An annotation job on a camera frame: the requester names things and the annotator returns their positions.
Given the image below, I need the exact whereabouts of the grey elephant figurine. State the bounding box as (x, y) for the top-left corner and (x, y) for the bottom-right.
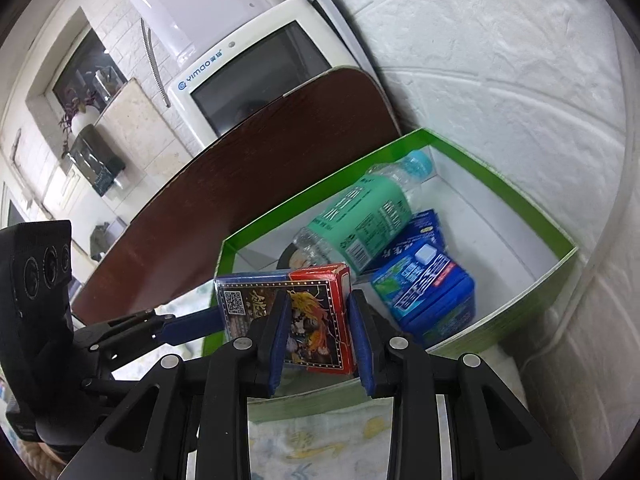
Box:
(90, 222), (118, 261)

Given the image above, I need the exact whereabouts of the person's left forearm beige sleeve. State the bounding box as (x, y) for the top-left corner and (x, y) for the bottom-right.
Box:
(20, 440), (68, 480)

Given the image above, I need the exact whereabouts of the wall niche window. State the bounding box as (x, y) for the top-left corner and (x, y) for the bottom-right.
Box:
(27, 7), (133, 131)

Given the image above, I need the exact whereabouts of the purple potted plant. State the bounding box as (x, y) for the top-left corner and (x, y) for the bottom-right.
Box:
(57, 87), (103, 158)

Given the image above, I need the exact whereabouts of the metal shower hose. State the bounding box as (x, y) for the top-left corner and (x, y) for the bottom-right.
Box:
(139, 17), (172, 108)

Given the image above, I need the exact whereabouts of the wall paper towel dispenser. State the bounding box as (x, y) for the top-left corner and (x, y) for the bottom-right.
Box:
(67, 125), (128, 198)

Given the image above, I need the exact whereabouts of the green cardboard box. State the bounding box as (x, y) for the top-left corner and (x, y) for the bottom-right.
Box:
(200, 128), (579, 423)

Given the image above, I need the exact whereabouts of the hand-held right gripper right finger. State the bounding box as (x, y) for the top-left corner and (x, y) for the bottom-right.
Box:
(348, 290), (581, 480)

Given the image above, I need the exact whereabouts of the white water heater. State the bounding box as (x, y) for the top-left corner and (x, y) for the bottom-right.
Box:
(114, 0), (273, 58)

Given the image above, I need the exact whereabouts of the white flat panel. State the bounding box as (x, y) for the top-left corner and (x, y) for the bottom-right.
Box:
(300, 0), (401, 133)

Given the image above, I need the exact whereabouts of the beige marble slab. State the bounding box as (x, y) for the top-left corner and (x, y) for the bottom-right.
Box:
(95, 77), (193, 161)

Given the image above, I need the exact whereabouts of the red blue card box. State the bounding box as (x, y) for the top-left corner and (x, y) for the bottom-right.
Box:
(214, 262), (357, 376)

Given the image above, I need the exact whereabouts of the clear bottle teal label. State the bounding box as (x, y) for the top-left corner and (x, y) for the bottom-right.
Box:
(291, 149), (435, 277)

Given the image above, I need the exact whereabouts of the white countertop appliance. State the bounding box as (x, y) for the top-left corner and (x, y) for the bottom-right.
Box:
(167, 0), (381, 148)

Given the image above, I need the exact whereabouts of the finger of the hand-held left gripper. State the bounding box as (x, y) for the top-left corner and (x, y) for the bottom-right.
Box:
(95, 305), (223, 347)
(80, 342), (173, 392)

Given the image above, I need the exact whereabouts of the black tape roll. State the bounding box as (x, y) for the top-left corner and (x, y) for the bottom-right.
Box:
(275, 242), (326, 273)

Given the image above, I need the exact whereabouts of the printed white cloth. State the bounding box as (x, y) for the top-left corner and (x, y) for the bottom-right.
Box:
(70, 280), (526, 480)

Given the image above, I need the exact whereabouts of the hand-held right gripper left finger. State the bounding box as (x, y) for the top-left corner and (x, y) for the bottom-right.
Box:
(60, 290), (292, 480)

